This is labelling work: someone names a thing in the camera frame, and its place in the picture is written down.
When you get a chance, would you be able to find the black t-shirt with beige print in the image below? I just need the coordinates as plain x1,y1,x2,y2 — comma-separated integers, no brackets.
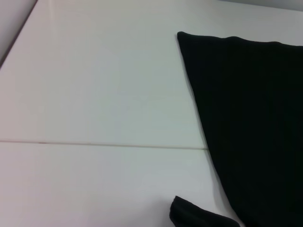
169,31,303,227

